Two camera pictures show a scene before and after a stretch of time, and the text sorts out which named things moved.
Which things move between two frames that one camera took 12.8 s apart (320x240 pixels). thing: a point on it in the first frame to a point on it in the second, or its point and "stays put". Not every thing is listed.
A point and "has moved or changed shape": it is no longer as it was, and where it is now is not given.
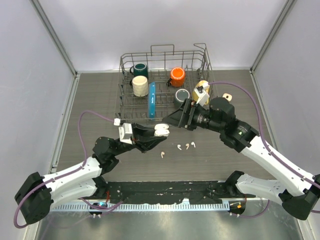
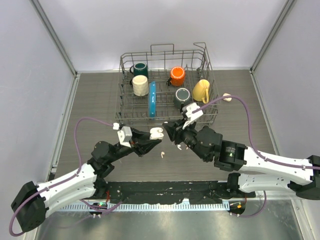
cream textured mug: x=140 y=86 stays put
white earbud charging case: x=161 y=129 has moved or changed shape
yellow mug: x=195 y=96 stays put
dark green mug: x=140 y=69 stays put
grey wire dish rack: x=151 y=84 stays put
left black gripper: x=146 y=143 to x=140 y=147
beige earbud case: x=228 y=96 stays put
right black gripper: x=179 y=117 to x=175 y=131
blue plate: x=152 y=100 stays put
